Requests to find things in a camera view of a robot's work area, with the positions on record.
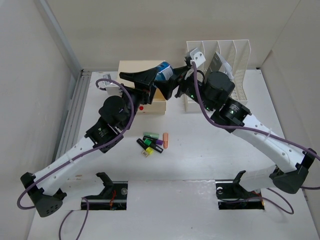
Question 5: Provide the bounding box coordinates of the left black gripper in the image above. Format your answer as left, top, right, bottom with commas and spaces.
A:
118, 68, 159, 131

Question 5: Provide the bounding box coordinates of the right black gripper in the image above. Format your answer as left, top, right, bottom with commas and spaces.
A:
154, 64, 216, 112

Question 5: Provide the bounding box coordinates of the blue labelled tape roll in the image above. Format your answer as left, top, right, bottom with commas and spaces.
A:
153, 61, 174, 88

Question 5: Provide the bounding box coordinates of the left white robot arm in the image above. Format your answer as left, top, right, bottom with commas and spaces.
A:
20, 67, 158, 218

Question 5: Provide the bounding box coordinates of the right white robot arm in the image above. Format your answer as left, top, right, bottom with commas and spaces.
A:
154, 66, 319, 197

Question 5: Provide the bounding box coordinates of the cream drawer cabinet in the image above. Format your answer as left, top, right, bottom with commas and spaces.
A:
116, 60, 165, 89

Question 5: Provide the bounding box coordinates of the dark grey booklet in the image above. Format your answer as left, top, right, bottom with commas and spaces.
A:
204, 52, 234, 81

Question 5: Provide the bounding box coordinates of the orange highlighter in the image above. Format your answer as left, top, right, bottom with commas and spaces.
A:
162, 132, 169, 149

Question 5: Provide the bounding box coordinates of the mint green highlighter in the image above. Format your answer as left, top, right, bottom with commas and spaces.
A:
143, 132, 160, 139

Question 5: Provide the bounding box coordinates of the purple capped black highlighter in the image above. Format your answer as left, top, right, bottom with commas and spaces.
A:
142, 136, 164, 146

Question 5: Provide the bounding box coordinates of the green capped black highlighter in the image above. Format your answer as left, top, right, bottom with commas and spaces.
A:
136, 138, 151, 151

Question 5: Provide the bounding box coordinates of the white mesh file organizer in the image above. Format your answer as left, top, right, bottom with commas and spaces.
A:
186, 39, 251, 105

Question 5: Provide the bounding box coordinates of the black marker pen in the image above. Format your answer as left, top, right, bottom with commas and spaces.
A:
149, 143, 164, 154

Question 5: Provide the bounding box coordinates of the yellow highlighter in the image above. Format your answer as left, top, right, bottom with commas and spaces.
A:
141, 147, 154, 158

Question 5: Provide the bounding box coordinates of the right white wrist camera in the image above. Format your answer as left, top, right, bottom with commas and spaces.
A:
185, 47, 206, 69

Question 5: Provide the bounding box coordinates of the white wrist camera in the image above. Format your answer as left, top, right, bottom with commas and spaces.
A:
185, 47, 206, 69
102, 72, 123, 97

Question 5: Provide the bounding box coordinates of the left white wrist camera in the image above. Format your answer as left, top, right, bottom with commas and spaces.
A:
102, 72, 123, 97

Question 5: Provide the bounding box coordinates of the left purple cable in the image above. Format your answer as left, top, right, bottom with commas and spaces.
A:
16, 77, 137, 240

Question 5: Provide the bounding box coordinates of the purple cable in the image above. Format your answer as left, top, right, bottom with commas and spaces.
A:
188, 59, 320, 216
16, 77, 137, 240

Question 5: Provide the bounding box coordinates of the aluminium rail frame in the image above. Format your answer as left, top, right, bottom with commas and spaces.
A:
52, 69, 92, 162

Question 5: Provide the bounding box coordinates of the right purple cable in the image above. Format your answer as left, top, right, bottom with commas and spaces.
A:
188, 59, 320, 216

